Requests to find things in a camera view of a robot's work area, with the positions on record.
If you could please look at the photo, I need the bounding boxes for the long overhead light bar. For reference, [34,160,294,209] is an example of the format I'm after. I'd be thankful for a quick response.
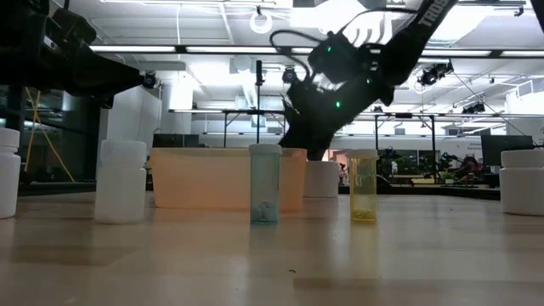
[88,43,544,60]

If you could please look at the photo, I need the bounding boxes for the person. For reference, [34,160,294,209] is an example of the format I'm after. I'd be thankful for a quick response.
[451,155,486,185]

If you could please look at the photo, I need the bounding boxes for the yellow cable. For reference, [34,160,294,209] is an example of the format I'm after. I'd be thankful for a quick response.
[23,87,43,173]
[25,88,77,184]

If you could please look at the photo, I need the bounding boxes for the ribbed-cap white pill bottle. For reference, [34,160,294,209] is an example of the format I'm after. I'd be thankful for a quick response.
[93,139,148,225]

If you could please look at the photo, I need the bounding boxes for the teal pill bottle white cap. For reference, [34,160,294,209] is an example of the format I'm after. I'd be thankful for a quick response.
[248,143,284,225]

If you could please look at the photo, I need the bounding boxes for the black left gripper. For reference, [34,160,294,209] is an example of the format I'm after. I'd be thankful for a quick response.
[25,40,145,108]

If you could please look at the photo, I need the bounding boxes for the black far table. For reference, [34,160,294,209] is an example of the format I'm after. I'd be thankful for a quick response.
[338,183,502,201]

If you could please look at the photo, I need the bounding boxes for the white ceiling ring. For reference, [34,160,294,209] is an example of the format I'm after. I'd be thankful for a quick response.
[249,9,274,36]

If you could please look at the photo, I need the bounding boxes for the black box monitor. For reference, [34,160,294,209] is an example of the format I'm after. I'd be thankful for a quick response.
[151,133,201,149]

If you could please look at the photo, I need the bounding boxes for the yellow pill bottle white cap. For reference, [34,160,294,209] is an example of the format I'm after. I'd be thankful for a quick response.
[345,148,380,223]

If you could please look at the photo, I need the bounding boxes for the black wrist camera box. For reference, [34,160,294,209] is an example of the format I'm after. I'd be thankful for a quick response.
[309,32,363,85]
[42,7,98,48]

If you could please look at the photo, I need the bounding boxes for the black right camera cable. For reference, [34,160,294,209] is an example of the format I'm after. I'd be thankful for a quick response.
[269,7,420,82]

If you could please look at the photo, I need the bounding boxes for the black metal frame stand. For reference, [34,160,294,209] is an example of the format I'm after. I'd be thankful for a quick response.
[355,111,438,182]
[168,108,286,150]

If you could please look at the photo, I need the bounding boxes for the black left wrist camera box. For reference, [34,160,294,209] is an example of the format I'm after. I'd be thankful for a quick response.
[42,7,98,48]

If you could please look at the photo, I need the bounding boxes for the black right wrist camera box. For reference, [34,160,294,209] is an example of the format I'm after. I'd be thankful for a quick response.
[309,32,363,85]

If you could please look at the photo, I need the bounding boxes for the white ceiling pipes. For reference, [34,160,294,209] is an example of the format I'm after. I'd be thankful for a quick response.
[342,11,395,48]

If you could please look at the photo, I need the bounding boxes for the black vertical pole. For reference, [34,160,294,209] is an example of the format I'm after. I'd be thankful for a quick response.
[254,59,265,145]

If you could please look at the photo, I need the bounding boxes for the wide white pill bottle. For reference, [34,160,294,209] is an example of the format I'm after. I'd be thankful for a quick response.
[498,149,544,217]

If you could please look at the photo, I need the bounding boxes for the translucent orange plastic basket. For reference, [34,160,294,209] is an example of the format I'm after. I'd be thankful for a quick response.
[149,146,308,213]

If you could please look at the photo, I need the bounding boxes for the slim white pill bottle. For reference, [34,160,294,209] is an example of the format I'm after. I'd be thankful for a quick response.
[0,127,22,220]

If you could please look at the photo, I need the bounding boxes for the black computer monitor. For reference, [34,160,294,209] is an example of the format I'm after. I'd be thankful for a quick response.
[480,134,535,167]

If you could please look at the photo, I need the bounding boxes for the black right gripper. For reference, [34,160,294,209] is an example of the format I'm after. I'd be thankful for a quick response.
[278,71,395,150]

